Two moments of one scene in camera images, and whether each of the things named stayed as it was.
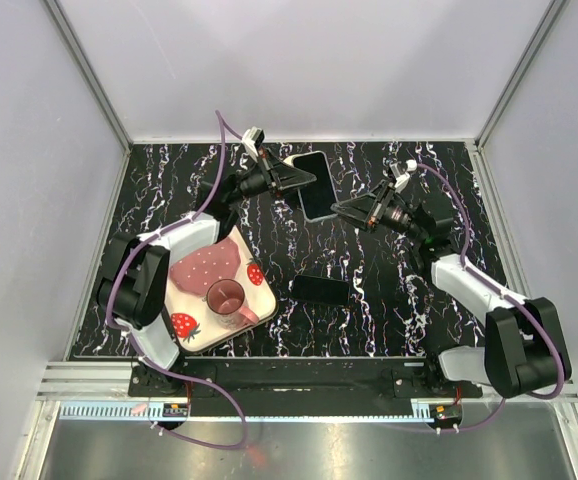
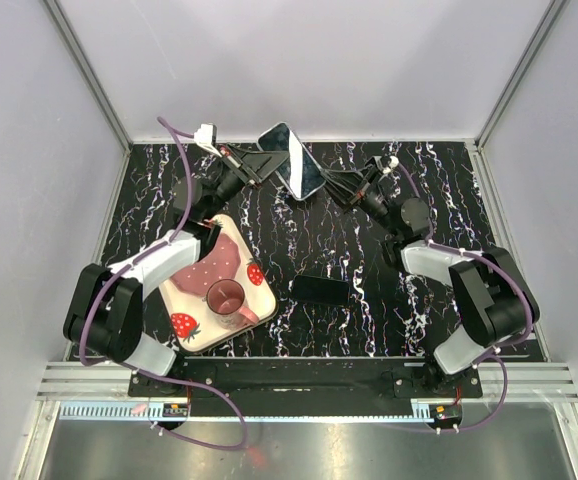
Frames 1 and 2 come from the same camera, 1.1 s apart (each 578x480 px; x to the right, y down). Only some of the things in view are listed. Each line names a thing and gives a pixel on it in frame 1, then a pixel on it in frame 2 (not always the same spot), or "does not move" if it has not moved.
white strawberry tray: [188, 314] does not move
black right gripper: [367, 210] -> [344, 185]
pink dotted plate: [196, 271] does not move
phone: [318, 196] -> [301, 172]
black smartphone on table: [320, 289] does not move
